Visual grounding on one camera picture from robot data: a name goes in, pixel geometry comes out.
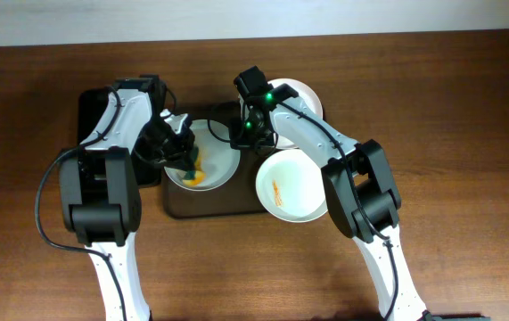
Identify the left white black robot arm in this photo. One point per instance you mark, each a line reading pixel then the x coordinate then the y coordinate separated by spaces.
pixel 135 137

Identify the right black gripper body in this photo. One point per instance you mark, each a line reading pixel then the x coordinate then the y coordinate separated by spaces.
pixel 245 142

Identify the yellow green sponge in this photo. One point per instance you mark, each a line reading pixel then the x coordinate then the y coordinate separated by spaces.
pixel 194 176

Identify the large brown tray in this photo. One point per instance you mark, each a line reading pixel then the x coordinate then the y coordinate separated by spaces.
pixel 235 197

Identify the white plate with orange stain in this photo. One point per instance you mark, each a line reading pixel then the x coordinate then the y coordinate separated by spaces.
pixel 309 97

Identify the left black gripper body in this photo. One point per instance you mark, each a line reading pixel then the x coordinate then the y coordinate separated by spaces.
pixel 178 154

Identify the grey plate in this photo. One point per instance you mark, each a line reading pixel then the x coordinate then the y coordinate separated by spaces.
pixel 218 161

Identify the dark base plate corner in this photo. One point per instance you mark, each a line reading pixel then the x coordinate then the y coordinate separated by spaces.
pixel 454 318

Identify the pale green plate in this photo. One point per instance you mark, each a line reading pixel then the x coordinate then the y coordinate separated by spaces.
pixel 289 186

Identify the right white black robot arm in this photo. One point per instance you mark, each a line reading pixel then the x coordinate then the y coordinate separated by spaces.
pixel 360 191

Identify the small black tray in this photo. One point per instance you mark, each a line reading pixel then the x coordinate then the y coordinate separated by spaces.
pixel 91 106

